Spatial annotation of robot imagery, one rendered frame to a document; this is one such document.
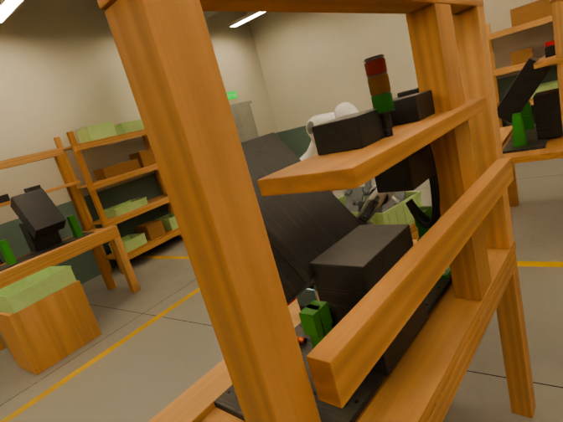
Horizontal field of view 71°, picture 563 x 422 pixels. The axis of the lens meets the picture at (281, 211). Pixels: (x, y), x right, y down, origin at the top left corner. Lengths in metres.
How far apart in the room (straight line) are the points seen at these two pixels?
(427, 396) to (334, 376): 0.53
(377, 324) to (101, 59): 7.15
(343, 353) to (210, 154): 0.39
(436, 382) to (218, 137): 0.91
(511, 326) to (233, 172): 1.74
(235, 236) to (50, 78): 6.64
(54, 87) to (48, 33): 0.82
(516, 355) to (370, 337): 1.49
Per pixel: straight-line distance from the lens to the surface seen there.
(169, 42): 0.54
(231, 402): 1.30
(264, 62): 10.37
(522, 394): 2.33
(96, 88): 7.39
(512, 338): 2.15
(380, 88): 1.01
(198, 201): 0.54
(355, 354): 0.73
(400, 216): 2.52
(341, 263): 1.09
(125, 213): 6.54
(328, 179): 0.75
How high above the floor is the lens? 1.66
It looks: 13 degrees down
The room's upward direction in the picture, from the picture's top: 15 degrees counter-clockwise
